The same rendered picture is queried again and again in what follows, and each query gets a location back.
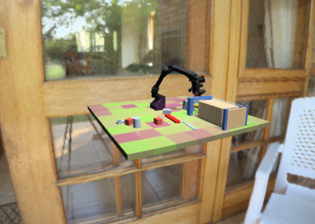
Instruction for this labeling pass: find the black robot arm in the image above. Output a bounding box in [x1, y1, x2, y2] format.
[151, 64, 206, 101]

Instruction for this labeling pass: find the small orange block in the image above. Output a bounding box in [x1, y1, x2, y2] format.
[154, 117, 162, 125]
[124, 118, 133, 126]

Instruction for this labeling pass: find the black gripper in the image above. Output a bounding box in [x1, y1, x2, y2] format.
[189, 84, 206, 96]

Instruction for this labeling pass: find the red flat bar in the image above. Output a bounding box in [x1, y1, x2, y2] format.
[164, 114, 180, 123]

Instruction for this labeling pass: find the light blue cylinder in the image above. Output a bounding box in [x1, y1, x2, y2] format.
[133, 118, 140, 128]

